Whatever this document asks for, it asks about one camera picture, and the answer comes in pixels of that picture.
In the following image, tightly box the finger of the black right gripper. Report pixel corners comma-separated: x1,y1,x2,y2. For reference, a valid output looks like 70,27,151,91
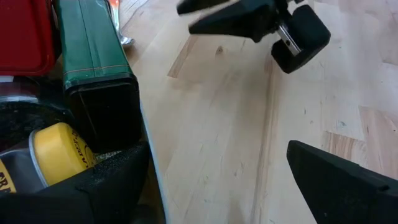
176,0,237,16
188,0,331,75

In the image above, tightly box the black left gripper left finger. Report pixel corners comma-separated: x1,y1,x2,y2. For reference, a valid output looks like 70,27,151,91
0,141,152,224

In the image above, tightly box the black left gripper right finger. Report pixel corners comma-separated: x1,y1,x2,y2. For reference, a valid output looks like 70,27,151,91
285,139,398,224

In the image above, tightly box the black spice can yellow lid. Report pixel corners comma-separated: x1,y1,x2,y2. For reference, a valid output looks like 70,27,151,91
0,121,97,195

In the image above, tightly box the glass spice jar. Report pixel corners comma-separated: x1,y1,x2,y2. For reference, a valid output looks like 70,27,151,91
0,76,74,150

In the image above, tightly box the green rectangular tin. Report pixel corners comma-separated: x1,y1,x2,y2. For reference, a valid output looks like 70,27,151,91
54,0,142,153

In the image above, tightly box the orange-handled silver spoon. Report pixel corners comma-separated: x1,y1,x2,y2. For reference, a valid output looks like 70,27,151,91
105,0,136,47

